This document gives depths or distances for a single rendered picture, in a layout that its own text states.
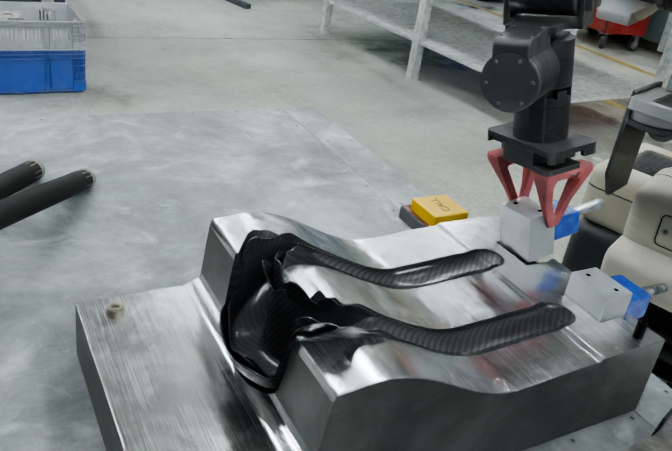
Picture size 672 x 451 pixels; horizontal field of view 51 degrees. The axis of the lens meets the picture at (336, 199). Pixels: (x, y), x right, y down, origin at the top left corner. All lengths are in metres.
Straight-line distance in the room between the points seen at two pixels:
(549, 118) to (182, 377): 0.44
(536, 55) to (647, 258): 0.52
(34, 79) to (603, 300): 3.32
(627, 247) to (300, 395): 0.70
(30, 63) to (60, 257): 2.90
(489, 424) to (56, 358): 0.40
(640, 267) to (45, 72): 3.13
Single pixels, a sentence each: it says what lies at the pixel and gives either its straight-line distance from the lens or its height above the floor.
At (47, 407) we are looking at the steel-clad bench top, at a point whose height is 0.80.
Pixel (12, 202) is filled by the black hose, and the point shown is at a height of 0.87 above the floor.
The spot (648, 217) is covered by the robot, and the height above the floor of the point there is 0.85.
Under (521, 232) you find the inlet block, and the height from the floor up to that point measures 0.92.
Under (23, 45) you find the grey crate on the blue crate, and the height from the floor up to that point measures 0.24.
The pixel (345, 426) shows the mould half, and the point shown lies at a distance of 0.53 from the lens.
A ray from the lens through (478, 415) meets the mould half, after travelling 0.62.
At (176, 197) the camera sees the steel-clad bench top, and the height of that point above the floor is 0.80.
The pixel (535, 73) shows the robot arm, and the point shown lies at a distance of 0.67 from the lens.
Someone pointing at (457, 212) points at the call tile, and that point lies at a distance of 1.01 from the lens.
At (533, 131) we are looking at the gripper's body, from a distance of 0.76.
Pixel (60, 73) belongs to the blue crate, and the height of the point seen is 0.10.
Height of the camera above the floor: 1.27
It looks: 26 degrees down
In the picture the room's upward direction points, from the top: 9 degrees clockwise
